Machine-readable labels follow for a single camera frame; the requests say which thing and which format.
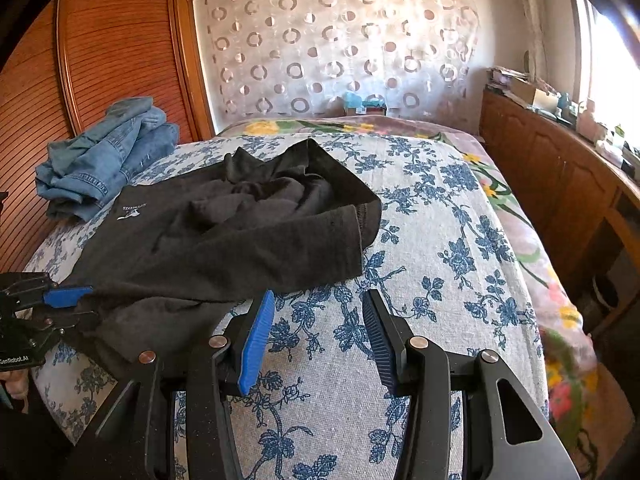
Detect black pants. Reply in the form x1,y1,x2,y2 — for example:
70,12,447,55
67,139,382,378

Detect blue floral bed cover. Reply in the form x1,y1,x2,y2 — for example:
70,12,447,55
22,131,551,480

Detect folded blue jeans bottom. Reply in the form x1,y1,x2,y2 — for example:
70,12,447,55
36,119,179,222

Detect folded blue jeans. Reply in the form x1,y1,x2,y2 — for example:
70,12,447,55
44,96,166,177
36,119,179,222

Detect folded blue jeans top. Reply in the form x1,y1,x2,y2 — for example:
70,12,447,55
44,96,166,177

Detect colourful flower blanket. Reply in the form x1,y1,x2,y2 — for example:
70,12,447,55
222,116,598,450

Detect cardboard box with items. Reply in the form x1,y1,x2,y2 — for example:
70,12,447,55
343,92,387,116

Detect long wooden cabinet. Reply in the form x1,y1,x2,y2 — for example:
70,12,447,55
479,86,640,340

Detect wooden wardrobe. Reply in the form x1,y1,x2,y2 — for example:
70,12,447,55
1,0,214,271

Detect beige box on cabinet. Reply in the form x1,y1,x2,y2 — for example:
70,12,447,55
510,78,559,114

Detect sheer circle pattern curtain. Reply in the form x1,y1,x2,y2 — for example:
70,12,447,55
192,0,497,130

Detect window with wooden frame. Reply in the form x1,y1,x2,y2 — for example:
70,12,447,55
572,0,639,146

